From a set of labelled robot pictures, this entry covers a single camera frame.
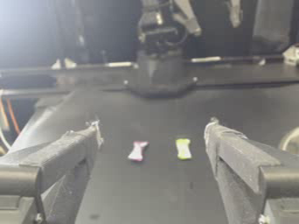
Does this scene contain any lime green candy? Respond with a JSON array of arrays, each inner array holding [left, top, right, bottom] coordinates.
[[174, 137, 192, 161]]

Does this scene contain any purple bow-shaped candy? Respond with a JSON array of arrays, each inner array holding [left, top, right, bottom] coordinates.
[[126, 141, 149, 162]]

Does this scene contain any steel bowl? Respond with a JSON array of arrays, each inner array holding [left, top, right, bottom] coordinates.
[[277, 126, 299, 156]]

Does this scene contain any orange cable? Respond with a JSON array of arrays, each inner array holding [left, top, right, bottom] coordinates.
[[0, 99, 9, 130], [4, 97, 21, 136]]

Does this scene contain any white corner bracket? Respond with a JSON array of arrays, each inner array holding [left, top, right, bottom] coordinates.
[[281, 45, 299, 67], [50, 57, 78, 70]]

